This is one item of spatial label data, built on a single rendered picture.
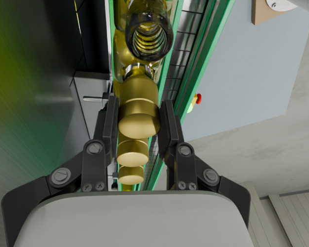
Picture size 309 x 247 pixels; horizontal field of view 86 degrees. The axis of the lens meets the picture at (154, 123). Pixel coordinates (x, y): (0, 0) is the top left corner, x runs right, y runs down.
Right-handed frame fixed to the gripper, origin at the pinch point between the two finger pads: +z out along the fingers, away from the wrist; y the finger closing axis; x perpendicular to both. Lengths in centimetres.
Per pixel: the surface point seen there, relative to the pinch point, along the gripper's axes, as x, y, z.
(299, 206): -487, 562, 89
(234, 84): -35, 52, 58
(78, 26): -10.7, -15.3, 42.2
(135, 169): -10.0, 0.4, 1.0
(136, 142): -4.2, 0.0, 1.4
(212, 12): 1.9, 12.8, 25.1
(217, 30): 1.0, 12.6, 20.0
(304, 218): -491, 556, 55
